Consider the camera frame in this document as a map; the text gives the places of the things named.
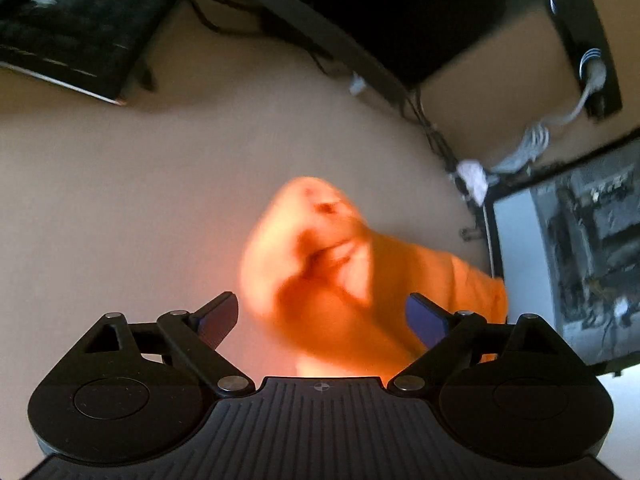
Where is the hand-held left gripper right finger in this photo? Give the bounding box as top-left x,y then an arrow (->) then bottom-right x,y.
387,292 -> 601,396

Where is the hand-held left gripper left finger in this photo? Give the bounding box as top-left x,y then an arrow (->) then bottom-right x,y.
37,291 -> 257,398

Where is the black keyboard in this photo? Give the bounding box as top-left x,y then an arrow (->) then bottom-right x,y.
0,0 -> 190,107

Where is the black power strip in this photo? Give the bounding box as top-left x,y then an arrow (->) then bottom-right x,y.
547,0 -> 624,121

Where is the white computer case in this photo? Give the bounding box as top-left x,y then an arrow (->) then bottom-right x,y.
481,132 -> 640,379

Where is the crumpled white tissue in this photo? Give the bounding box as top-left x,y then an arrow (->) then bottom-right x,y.
452,160 -> 491,207

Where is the orange pumpkin costume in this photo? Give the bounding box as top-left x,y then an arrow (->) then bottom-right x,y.
239,176 -> 510,379

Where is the black computer monitor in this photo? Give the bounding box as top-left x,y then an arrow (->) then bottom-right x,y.
187,0 -> 593,92

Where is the white power cable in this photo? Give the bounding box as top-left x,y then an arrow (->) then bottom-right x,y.
492,60 -> 609,174

